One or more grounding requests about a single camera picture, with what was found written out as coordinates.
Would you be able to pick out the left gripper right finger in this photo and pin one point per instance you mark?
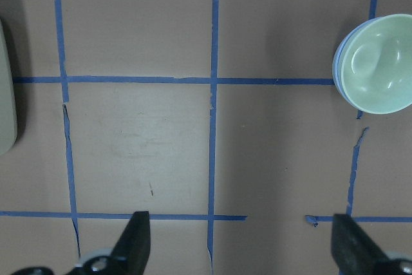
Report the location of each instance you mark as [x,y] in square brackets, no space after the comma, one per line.
[353,251]

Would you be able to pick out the cream and chrome toaster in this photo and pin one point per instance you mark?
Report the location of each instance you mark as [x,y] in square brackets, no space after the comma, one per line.
[8,111]

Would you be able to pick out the green bowl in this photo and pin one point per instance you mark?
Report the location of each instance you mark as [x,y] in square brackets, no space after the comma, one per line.
[376,66]

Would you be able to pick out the blue bowl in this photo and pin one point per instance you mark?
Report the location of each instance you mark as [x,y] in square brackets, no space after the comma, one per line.
[336,64]

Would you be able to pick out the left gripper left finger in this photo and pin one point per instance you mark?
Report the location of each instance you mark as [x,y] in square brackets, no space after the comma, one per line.
[131,252]

